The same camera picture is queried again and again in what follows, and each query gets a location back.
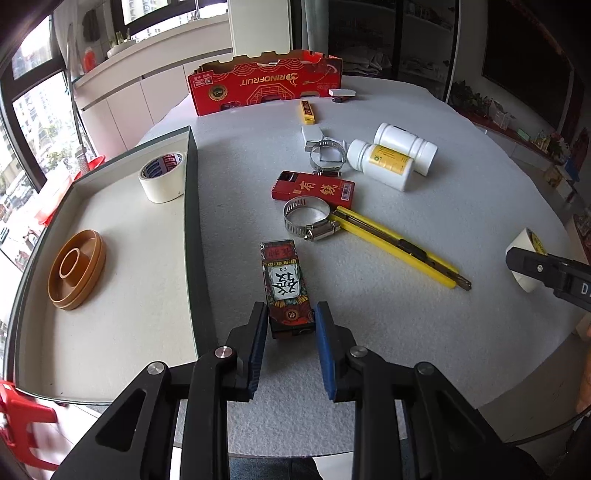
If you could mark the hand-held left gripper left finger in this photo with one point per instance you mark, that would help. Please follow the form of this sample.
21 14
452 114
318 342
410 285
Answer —
258 353

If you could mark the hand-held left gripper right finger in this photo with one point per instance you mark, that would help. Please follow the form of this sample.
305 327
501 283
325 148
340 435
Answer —
325 357

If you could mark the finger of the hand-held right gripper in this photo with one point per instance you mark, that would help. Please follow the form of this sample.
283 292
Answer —
531 265

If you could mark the white tape roll yellow core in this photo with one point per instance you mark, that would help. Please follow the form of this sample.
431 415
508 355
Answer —
521 243

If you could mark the dark patterned small box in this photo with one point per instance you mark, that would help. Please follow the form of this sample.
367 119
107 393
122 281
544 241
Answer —
284 286

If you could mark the yellow utility knife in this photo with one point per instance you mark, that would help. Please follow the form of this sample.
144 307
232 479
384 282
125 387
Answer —
369 230

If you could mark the grey-rimmed shallow tray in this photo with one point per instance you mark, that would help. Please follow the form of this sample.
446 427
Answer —
124 332

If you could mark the small red box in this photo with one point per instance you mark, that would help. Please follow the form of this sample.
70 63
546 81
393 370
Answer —
314 189

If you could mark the plain white bottle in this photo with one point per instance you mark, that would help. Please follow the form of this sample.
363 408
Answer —
408 141

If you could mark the white bottle yellow label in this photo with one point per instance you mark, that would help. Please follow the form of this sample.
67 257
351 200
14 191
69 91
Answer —
388 164

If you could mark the person's leg in jeans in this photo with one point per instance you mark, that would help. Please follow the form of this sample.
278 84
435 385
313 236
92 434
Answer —
272 468

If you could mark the green houseplants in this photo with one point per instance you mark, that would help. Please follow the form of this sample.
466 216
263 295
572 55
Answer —
468 99

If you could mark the brown round dish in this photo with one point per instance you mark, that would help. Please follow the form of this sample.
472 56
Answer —
92 277

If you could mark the white tape roll blue-red core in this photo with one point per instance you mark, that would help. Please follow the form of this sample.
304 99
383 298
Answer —
159 191

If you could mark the black television screen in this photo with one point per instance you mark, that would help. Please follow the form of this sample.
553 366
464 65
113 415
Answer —
526 60

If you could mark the white plug adapter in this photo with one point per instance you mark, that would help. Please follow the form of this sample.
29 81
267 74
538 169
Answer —
311 135

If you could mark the red plastic stool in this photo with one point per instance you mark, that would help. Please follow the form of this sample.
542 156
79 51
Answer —
23 415

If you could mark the small yellow box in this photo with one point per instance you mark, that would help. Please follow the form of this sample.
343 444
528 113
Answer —
308 112

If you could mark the small dark red object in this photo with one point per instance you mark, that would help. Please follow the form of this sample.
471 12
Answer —
342 99

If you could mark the small white rectangular block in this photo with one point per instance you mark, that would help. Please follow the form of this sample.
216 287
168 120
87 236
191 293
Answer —
342 92

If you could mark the glass door cabinet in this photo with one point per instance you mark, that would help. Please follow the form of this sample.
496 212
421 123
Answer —
392 37

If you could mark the red cardboard box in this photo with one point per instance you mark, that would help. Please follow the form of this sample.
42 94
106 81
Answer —
258 85

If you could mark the white cabinet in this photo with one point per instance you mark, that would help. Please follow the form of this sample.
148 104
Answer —
129 87

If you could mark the white potted plant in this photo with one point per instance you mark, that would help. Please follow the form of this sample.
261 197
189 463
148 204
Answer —
121 46

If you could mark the orange bottle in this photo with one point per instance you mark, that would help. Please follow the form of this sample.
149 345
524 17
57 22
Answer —
88 60

